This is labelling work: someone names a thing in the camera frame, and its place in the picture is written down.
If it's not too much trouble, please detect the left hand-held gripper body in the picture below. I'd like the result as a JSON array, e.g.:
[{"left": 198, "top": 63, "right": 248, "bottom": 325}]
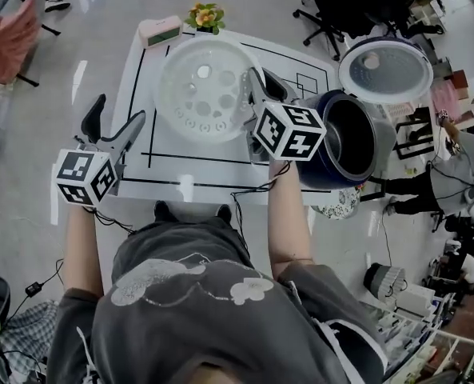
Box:
[{"left": 54, "top": 136, "right": 126, "bottom": 208}]

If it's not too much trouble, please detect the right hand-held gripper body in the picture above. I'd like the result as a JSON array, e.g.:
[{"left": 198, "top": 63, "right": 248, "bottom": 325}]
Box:
[{"left": 244, "top": 101, "right": 328, "bottom": 164}]

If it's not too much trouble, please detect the white perforated steamer tray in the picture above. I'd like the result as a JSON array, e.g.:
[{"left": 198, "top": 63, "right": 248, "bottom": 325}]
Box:
[{"left": 153, "top": 34, "right": 266, "bottom": 146}]

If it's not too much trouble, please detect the black pot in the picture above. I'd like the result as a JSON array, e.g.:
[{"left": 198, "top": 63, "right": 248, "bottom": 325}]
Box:
[{"left": 323, "top": 97, "right": 377, "bottom": 176}]

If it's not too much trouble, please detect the dark blue rice cooker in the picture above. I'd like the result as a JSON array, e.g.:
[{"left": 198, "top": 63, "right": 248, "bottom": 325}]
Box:
[{"left": 296, "top": 36, "right": 435, "bottom": 192}]

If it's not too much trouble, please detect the person's right forearm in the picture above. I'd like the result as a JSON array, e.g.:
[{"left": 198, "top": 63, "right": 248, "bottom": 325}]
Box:
[{"left": 266, "top": 158, "right": 315, "bottom": 282}]

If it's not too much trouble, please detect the person's left forearm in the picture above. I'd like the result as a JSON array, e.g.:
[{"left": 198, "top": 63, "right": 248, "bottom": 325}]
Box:
[{"left": 62, "top": 202, "right": 104, "bottom": 296}]

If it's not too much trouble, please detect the potted yellow flower plant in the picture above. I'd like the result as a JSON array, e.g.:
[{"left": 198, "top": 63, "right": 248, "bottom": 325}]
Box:
[{"left": 184, "top": 2, "right": 227, "bottom": 37}]

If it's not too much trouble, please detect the floral patterned stool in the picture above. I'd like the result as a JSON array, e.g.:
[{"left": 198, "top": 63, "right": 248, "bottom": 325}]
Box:
[{"left": 311, "top": 186, "right": 362, "bottom": 221}]

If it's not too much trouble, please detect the person's black left shoe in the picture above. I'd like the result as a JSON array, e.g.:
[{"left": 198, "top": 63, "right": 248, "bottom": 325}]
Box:
[{"left": 153, "top": 200, "right": 178, "bottom": 223}]

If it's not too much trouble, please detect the black office chair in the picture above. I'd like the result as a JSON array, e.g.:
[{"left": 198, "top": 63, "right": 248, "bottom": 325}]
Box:
[{"left": 292, "top": 0, "right": 385, "bottom": 62}]

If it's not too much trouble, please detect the pink digital clock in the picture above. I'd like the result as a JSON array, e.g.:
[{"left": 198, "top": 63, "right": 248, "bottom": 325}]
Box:
[{"left": 137, "top": 14, "right": 184, "bottom": 49}]

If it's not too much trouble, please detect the pink chair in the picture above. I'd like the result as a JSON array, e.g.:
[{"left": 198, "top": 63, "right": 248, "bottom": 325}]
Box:
[{"left": 0, "top": 0, "right": 42, "bottom": 86}]

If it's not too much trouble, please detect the checkered cloth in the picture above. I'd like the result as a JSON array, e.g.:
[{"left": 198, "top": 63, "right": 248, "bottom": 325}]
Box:
[{"left": 0, "top": 299, "right": 61, "bottom": 377}]

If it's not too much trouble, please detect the grey striped bag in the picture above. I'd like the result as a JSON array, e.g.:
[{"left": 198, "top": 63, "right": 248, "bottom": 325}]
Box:
[{"left": 363, "top": 262, "right": 407, "bottom": 300}]

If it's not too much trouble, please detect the person's grey printed shirt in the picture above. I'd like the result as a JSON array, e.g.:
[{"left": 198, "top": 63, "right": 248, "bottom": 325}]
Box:
[{"left": 46, "top": 214, "right": 389, "bottom": 384}]

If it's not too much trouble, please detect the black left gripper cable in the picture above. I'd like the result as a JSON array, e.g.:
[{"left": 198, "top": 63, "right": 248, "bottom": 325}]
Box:
[{"left": 82, "top": 205, "right": 137, "bottom": 236}]

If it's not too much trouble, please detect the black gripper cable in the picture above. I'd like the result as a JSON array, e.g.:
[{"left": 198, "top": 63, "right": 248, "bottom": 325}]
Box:
[
  {"left": 82, "top": 205, "right": 137, "bottom": 236},
  {"left": 229, "top": 161, "right": 292, "bottom": 252}
]

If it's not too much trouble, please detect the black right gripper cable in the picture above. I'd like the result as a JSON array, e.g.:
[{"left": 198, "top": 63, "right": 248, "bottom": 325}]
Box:
[{"left": 229, "top": 161, "right": 292, "bottom": 252}]

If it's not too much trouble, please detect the black square frame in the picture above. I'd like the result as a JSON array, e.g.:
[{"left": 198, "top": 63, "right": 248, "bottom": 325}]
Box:
[{"left": 393, "top": 117, "right": 436, "bottom": 161}]

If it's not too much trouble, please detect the white wire shelf rack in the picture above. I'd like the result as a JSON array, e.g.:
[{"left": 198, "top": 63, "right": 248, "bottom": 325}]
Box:
[{"left": 374, "top": 285, "right": 474, "bottom": 384}]

